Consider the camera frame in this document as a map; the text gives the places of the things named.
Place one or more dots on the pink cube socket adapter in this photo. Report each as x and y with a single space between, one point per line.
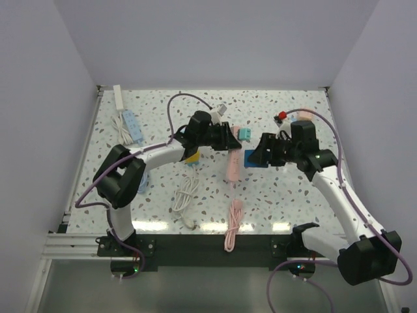
304 116

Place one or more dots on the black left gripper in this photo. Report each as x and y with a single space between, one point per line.
227 141

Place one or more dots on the yellow cube socket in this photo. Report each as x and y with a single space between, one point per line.
194 159

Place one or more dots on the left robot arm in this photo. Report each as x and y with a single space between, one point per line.
119 176

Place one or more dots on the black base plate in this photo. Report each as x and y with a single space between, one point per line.
154 251

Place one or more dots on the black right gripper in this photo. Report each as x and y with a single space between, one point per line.
268 141

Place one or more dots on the blue cube socket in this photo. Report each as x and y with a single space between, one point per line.
256 159

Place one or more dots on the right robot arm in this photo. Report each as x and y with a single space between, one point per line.
368 251

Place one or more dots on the pink power strip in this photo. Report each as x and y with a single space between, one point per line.
233 165

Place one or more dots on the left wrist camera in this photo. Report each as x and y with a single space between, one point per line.
217 113

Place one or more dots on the light blue power strip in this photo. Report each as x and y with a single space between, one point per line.
132 126

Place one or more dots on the teal plug adapter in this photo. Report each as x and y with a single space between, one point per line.
244 134

